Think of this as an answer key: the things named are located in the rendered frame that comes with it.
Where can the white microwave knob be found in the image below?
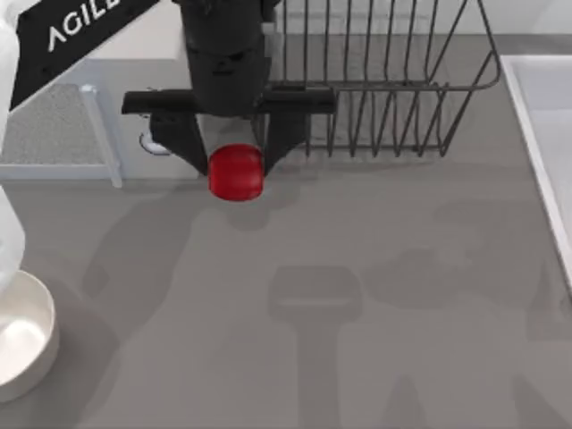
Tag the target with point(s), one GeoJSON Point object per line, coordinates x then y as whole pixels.
{"type": "Point", "coordinates": [152, 145]}

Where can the pale microwave oven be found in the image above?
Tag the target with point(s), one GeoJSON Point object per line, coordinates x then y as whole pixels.
{"type": "Point", "coordinates": [134, 71]}

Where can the white sink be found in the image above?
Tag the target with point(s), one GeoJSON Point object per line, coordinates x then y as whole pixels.
{"type": "Point", "coordinates": [543, 134]}

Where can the red apple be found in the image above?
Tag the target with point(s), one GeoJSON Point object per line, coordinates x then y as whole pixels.
{"type": "Point", "coordinates": [236, 172]}

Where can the white bowl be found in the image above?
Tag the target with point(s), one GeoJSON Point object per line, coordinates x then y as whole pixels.
{"type": "Point", "coordinates": [38, 339]}

